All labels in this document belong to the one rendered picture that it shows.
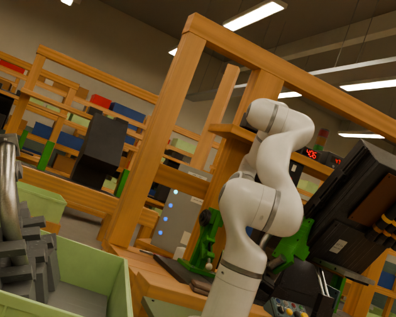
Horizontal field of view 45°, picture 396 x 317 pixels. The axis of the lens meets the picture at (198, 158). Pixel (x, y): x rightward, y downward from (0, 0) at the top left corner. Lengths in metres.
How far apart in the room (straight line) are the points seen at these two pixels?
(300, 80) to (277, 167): 1.06
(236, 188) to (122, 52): 10.86
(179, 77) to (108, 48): 9.91
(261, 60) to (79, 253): 1.30
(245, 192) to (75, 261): 0.52
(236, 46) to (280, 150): 0.90
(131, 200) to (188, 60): 0.65
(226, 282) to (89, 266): 0.40
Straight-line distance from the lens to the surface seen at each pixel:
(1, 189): 0.89
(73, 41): 11.90
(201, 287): 1.64
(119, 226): 2.09
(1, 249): 0.93
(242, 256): 1.29
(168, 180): 2.21
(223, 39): 2.22
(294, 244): 2.02
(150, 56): 12.19
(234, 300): 1.31
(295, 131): 1.53
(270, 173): 1.39
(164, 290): 1.55
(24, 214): 1.28
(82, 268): 1.43
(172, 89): 2.10
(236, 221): 1.27
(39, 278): 1.13
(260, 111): 1.57
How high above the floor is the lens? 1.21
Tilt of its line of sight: 4 degrees up
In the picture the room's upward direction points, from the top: 21 degrees clockwise
